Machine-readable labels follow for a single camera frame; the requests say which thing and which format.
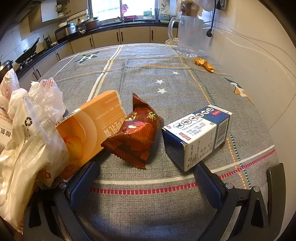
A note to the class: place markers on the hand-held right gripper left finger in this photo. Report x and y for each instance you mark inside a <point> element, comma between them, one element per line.
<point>78,187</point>

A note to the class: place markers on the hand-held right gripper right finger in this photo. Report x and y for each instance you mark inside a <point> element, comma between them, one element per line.
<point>208,185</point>

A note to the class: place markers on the blue white medicine box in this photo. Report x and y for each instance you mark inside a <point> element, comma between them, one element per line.
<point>198,139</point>

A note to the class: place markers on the orange cardboard box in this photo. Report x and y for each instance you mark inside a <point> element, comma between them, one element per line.
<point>87,129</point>

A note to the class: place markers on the white plastic bag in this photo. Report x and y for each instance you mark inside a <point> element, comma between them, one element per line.
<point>27,143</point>

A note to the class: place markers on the brown snack wrapper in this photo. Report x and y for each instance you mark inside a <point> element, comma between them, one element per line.
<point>134,136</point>

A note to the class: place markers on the grey printed tablecloth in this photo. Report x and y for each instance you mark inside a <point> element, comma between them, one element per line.
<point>148,92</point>

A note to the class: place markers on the crumpled golden wrapper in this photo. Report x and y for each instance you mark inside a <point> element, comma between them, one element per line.
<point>209,67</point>

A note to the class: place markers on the orange peel scraps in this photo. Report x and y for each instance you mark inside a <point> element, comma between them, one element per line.
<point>200,61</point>

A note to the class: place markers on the black frying pan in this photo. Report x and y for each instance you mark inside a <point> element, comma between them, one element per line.
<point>26,54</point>

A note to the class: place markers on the metal utensil holder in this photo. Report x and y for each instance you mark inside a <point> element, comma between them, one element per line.
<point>47,41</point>

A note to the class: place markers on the clear glass mug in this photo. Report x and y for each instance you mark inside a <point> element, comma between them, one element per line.
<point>188,34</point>

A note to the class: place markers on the silver rice cooker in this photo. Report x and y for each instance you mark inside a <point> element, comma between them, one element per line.
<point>68,31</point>

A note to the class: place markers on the beige kitchen base cabinets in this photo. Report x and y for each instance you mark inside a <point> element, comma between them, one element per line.
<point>134,34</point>

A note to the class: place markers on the brown cooking pot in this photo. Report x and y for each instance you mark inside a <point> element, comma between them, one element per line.
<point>92,25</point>

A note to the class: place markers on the white bowl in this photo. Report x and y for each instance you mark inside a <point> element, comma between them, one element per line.
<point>63,24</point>

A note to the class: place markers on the silver pot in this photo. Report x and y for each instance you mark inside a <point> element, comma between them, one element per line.
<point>82,23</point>

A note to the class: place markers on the plastic bag with brown contents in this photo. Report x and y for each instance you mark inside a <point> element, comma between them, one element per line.
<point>189,8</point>

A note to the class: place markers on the green white pack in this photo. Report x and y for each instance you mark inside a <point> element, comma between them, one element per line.
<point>148,14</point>

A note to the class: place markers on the kitchen window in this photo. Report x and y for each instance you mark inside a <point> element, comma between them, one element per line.
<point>106,8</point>

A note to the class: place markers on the pink hanging bag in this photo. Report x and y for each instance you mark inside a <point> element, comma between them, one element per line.
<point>124,9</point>

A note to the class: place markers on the wall cabinet with dishes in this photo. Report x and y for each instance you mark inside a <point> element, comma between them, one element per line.
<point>48,11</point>

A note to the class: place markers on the wall socket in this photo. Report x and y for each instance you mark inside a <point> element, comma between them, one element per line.
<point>222,4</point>

